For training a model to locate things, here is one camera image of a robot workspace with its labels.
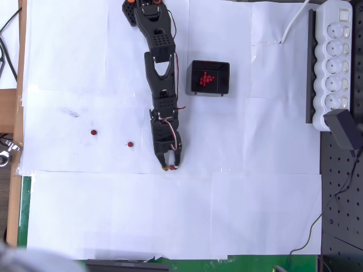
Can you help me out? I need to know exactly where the black open box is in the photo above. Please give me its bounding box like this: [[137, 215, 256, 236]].
[[185, 59, 231, 97]]

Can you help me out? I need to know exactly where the white paper table cover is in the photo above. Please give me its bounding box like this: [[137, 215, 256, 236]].
[[18, 0, 323, 261]]

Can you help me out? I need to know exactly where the black flat device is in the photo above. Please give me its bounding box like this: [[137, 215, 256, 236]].
[[85, 258, 170, 272]]

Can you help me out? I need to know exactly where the green cutting mat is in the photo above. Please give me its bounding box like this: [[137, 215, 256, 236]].
[[16, 175, 318, 272]]

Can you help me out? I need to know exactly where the metal clamp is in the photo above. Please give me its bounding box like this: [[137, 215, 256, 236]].
[[0, 138, 22, 168]]

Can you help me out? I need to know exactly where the white power strip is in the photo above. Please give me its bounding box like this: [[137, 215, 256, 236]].
[[311, 0, 354, 131]]

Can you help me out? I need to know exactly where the black power adapter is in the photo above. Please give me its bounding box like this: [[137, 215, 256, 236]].
[[323, 109, 361, 151]]

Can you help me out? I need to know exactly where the blurred grey rounded object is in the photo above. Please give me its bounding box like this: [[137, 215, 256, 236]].
[[0, 240, 83, 272]]

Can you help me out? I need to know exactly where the black pegboard panel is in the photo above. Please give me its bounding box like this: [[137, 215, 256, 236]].
[[319, 0, 363, 272]]

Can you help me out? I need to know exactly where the red white servo cable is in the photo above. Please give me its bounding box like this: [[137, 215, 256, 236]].
[[160, 118, 183, 151]]

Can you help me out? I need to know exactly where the thin black cable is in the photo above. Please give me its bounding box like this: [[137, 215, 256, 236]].
[[285, 150, 362, 272]]

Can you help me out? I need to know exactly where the white power cable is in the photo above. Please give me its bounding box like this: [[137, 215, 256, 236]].
[[280, 0, 311, 44]]

